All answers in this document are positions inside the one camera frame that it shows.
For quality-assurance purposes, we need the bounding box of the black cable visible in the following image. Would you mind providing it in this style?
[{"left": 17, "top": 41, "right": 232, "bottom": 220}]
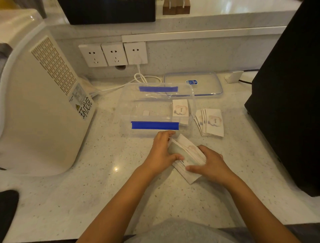
[{"left": 238, "top": 69, "right": 260, "bottom": 85}]

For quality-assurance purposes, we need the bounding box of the white plug with cable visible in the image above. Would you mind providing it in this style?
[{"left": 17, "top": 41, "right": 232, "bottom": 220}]
[{"left": 90, "top": 56, "right": 165, "bottom": 98}]

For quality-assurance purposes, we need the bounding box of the large black appliance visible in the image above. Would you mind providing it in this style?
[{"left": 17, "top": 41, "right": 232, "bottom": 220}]
[{"left": 244, "top": 0, "right": 320, "bottom": 197}]

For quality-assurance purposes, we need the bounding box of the clear container with blue clips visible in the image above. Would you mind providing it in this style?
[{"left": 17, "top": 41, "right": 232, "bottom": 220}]
[{"left": 114, "top": 82, "right": 197, "bottom": 139}]

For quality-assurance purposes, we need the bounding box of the small white adapter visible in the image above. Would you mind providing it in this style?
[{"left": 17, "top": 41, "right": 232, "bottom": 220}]
[{"left": 224, "top": 71, "right": 244, "bottom": 84}]

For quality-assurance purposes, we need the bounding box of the person's left hand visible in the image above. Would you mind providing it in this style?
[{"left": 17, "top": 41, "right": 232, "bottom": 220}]
[{"left": 144, "top": 130, "right": 185, "bottom": 176}]

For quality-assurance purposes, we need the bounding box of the person's grey clothing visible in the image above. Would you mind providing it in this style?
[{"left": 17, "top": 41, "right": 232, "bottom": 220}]
[{"left": 124, "top": 217, "right": 320, "bottom": 243}]

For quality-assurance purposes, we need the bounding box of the person's left forearm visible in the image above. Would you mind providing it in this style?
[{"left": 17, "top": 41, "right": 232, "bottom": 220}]
[{"left": 76, "top": 164, "right": 163, "bottom": 243}]

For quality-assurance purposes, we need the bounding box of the person's right hand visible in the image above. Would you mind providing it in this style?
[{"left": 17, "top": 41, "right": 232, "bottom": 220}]
[{"left": 185, "top": 145, "right": 234, "bottom": 186}]

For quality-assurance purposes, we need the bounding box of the black box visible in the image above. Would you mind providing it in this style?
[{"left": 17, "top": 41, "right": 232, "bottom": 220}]
[{"left": 57, "top": 0, "right": 156, "bottom": 25}]

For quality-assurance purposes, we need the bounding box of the clear lid with blue label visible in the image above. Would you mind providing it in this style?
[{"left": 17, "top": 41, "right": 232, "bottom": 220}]
[{"left": 164, "top": 72, "right": 223, "bottom": 97}]

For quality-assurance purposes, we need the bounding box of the large white appliance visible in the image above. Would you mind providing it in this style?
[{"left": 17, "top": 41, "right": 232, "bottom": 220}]
[{"left": 0, "top": 9, "right": 97, "bottom": 177}]

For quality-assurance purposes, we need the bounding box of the white wall socket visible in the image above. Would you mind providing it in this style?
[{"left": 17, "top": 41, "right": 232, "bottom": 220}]
[
  {"left": 78, "top": 44, "right": 108, "bottom": 68},
  {"left": 101, "top": 43, "right": 128, "bottom": 67},
  {"left": 123, "top": 41, "right": 148, "bottom": 65}
]

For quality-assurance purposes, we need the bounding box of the person's right forearm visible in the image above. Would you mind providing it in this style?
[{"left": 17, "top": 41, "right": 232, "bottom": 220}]
[{"left": 220, "top": 174, "right": 301, "bottom": 243}]

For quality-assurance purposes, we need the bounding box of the white sachet pink print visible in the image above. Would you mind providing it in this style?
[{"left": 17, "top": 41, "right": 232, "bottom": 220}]
[
  {"left": 172, "top": 99, "right": 190, "bottom": 118},
  {"left": 196, "top": 110, "right": 204, "bottom": 137},
  {"left": 200, "top": 109, "right": 206, "bottom": 136},
  {"left": 202, "top": 109, "right": 208, "bottom": 136},
  {"left": 205, "top": 109, "right": 224, "bottom": 138}
]

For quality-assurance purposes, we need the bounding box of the black rounded object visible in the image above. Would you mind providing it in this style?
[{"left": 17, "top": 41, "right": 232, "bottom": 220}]
[{"left": 0, "top": 190, "right": 20, "bottom": 242}]

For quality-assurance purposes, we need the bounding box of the bundle of white sachets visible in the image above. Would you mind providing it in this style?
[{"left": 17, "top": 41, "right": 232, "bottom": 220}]
[{"left": 167, "top": 134, "right": 207, "bottom": 185}]

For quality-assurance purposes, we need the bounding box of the wooden stand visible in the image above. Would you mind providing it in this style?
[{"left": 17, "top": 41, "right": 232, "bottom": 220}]
[{"left": 162, "top": 0, "right": 191, "bottom": 15}]

